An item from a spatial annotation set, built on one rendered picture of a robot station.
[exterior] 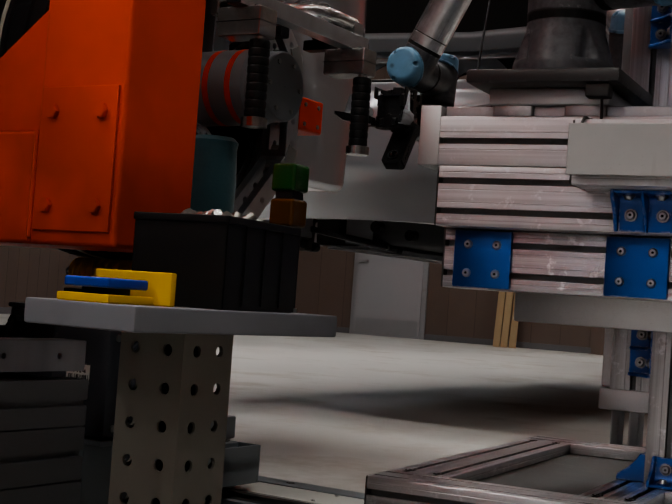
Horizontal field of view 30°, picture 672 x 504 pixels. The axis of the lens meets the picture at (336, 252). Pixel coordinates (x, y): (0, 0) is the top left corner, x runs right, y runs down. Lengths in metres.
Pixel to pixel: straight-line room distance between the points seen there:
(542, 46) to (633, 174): 0.29
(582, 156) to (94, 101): 0.66
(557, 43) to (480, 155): 0.19
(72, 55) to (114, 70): 0.08
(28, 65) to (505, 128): 0.70
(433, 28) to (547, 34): 0.71
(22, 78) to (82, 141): 0.17
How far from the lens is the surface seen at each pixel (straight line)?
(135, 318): 1.40
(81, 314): 1.46
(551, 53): 1.85
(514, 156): 1.84
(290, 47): 2.59
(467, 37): 5.98
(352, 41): 2.41
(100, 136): 1.73
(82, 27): 1.80
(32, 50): 1.88
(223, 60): 2.31
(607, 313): 1.93
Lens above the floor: 0.47
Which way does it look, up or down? 2 degrees up
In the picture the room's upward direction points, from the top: 4 degrees clockwise
